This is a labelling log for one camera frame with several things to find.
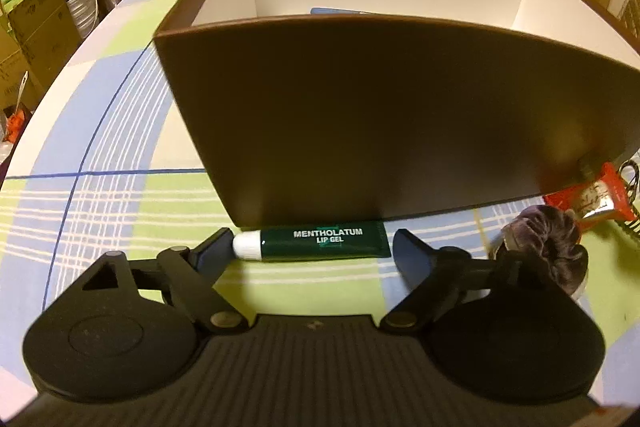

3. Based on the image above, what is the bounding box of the brown cardboard carton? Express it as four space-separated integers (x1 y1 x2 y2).
0 0 83 108

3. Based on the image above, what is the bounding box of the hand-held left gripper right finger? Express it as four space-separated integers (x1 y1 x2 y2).
380 228 507 333

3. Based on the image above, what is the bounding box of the green lip gel tube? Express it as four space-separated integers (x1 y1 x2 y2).
232 221 392 263

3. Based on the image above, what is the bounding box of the blue flat packet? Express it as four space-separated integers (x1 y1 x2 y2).
310 7 391 16

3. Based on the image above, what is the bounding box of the red snack packet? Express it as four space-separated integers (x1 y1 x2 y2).
542 162 638 233

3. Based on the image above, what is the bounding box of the checked blue green tablecloth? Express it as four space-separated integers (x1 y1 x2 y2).
0 0 640 408

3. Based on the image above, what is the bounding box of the small orange object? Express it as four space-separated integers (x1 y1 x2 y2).
5 107 26 142

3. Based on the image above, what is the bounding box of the dark hair claw clip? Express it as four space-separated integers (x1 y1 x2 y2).
617 152 640 249

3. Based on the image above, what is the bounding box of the brown cardboard box white inside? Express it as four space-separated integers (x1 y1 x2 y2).
152 0 640 229

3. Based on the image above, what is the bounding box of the silver metal container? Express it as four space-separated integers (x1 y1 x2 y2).
65 0 103 40

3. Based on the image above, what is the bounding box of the purple velvet scrunchie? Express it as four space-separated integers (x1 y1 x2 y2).
492 205 590 298

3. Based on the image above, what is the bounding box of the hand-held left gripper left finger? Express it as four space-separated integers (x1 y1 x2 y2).
82 228 248 333

